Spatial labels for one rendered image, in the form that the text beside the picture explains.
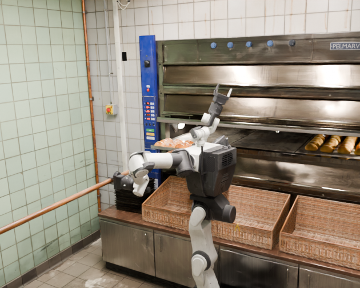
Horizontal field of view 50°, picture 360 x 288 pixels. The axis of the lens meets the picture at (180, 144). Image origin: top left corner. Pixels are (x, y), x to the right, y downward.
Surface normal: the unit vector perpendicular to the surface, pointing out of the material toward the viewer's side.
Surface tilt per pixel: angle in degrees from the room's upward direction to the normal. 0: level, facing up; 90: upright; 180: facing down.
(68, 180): 90
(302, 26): 90
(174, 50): 90
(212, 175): 90
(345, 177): 70
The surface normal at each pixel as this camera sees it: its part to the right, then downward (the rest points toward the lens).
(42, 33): 0.87, 0.09
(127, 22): -0.50, 0.22
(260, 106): -0.48, -0.13
